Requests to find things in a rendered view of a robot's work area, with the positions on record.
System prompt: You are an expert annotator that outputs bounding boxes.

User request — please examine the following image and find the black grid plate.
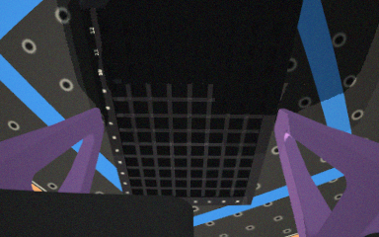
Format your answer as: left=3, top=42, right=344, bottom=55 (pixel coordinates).
left=79, top=0, right=303, bottom=205

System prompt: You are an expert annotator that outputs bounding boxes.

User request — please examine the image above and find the black rectangular base plate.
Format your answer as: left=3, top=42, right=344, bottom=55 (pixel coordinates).
left=0, top=0, right=379, bottom=237

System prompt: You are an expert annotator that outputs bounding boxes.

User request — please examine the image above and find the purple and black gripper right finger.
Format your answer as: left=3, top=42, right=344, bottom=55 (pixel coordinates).
left=274, top=109, right=379, bottom=237

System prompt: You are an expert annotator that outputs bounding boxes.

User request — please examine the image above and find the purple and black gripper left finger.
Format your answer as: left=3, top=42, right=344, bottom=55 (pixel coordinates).
left=0, top=108, right=104, bottom=194

